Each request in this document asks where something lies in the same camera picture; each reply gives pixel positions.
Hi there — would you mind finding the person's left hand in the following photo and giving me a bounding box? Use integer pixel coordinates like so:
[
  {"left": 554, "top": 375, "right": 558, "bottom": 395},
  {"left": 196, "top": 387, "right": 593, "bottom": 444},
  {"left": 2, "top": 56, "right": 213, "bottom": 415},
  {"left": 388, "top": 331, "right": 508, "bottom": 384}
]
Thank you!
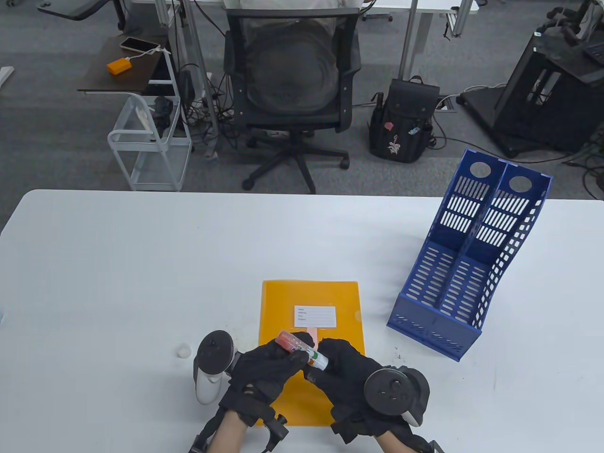
[{"left": 218, "top": 332, "right": 313, "bottom": 439}]

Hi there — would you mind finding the person's right hand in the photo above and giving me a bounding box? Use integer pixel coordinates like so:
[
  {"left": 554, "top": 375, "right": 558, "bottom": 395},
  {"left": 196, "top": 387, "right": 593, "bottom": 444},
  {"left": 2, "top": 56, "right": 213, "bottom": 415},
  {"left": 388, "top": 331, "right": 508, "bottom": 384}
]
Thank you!
[{"left": 304, "top": 337, "right": 432, "bottom": 453}]

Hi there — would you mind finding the orange glue stick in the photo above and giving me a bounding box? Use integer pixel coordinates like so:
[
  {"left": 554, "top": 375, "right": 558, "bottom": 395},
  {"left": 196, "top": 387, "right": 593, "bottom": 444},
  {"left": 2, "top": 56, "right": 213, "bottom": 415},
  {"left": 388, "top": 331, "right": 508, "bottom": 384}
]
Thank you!
[{"left": 275, "top": 330, "right": 328, "bottom": 369}]

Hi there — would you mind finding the yellow L-shaped folder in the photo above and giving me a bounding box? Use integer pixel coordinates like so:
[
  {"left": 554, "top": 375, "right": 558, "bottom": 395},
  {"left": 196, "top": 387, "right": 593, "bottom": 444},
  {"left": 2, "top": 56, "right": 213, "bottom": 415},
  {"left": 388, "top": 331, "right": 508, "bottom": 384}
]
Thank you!
[{"left": 259, "top": 281, "right": 366, "bottom": 427}]

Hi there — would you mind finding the person's left forearm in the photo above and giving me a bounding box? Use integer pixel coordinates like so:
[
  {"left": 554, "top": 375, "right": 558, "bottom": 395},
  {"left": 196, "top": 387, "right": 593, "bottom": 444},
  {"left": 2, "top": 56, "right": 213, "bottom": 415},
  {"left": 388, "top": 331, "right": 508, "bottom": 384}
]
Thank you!
[{"left": 208, "top": 410, "right": 247, "bottom": 453}]

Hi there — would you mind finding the person's right forearm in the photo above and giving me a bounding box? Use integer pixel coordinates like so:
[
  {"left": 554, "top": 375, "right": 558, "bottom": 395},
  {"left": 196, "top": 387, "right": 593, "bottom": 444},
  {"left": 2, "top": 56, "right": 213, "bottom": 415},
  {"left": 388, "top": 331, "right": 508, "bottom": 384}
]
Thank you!
[{"left": 373, "top": 432, "right": 407, "bottom": 453}]

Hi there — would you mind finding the black left hand controller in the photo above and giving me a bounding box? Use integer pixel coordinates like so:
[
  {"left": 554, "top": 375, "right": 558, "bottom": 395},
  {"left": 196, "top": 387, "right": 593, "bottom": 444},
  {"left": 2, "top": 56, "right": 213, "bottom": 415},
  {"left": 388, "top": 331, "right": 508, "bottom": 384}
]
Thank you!
[{"left": 193, "top": 330, "right": 236, "bottom": 405}]

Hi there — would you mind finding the black hand controller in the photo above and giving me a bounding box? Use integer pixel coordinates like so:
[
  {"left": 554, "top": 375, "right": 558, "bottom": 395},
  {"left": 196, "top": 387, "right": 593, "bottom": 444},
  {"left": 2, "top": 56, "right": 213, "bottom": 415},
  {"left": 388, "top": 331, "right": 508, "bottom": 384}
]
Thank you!
[
  {"left": 363, "top": 366, "right": 431, "bottom": 428},
  {"left": 193, "top": 330, "right": 236, "bottom": 405}
]

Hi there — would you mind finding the black right hand controller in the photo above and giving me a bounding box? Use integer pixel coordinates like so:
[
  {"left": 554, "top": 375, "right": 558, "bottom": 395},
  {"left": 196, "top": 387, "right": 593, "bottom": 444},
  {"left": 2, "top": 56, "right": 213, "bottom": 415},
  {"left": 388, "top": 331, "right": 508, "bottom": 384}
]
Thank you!
[{"left": 363, "top": 366, "right": 431, "bottom": 428}]

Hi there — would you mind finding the white label sticker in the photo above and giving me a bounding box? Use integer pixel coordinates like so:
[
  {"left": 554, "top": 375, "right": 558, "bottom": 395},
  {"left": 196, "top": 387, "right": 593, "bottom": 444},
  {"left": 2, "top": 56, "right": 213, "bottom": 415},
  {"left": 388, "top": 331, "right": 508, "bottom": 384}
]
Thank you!
[{"left": 294, "top": 306, "right": 337, "bottom": 328}]

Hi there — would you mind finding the blue plastic file rack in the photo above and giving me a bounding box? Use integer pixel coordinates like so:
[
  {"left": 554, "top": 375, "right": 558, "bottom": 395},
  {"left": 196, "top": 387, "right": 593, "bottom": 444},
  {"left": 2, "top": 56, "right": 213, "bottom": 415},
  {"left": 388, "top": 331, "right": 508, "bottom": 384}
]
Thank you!
[{"left": 386, "top": 149, "right": 553, "bottom": 362}]

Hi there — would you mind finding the black mesh office chair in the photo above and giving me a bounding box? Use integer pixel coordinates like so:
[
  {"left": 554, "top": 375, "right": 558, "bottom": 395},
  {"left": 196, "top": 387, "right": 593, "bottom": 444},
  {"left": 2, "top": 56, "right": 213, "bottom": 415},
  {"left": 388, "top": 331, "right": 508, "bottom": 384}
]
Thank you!
[{"left": 223, "top": 7, "right": 363, "bottom": 195}]

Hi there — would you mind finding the black backpack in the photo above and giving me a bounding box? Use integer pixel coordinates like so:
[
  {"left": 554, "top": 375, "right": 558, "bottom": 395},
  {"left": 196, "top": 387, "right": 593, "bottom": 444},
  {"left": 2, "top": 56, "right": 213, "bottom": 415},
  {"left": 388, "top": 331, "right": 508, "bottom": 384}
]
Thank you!
[{"left": 368, "top": 75, "right": 442, "bottom": 164}]

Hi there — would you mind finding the black bag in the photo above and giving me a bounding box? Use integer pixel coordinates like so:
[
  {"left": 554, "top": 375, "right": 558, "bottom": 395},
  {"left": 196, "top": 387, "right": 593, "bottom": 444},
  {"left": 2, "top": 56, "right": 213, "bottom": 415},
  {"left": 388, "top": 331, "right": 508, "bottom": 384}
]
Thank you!
[{"left": 152, "top": 96, "right": 174, "bottom": 140}]

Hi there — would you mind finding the brown side table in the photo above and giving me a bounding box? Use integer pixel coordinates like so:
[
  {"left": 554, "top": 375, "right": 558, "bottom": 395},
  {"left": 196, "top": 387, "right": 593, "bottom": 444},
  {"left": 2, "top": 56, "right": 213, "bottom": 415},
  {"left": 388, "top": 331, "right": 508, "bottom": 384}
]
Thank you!
[{"left": 77, "top": 35, "right": 173, "bottom": 94}]

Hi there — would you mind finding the black equipment stand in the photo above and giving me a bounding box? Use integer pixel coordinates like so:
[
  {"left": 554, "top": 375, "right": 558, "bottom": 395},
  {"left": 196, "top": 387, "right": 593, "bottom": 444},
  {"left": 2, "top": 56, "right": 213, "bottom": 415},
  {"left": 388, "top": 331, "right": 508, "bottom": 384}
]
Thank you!
[{"left": 460, "top": 33, "right": 604, "bottom": 159}]

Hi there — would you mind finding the white desk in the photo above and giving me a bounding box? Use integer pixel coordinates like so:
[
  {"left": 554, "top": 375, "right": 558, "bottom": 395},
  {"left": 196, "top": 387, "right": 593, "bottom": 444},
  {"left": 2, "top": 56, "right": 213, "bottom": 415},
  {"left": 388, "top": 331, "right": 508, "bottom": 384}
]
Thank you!
[{"left": 130, "top": 0, "right": 479, "bottom": 159}]

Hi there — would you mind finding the white smartphone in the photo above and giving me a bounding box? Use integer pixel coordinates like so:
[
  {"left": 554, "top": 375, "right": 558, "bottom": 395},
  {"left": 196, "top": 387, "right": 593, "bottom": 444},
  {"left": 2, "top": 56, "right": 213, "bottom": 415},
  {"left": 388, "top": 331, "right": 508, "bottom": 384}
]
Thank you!
[{"left": 120, "top": 37, "right": 161, "bottom": 53}]

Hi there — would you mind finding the black equipment on stand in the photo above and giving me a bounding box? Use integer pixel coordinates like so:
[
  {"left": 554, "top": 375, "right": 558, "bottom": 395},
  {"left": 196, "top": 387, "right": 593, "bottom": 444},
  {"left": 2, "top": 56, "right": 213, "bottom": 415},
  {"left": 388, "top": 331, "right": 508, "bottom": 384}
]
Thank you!
[{"left": 536, "top": 0, "right": 604, "bottom": 67}]

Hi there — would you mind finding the white wire cart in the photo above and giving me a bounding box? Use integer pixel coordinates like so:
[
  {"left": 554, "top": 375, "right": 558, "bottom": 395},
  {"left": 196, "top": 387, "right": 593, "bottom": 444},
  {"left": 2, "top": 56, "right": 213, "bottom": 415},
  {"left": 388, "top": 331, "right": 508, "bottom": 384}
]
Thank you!
[{"left": 107, "top": 92, "right": 193, "bottom": 192}]

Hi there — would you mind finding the white charging cable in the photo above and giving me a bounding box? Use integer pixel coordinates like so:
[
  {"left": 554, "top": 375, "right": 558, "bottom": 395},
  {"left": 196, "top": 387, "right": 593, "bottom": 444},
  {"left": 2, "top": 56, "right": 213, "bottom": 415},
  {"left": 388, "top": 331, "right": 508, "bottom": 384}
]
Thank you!
[{"left": 127, "top": 46, "right": 171, "bottom": 62}]

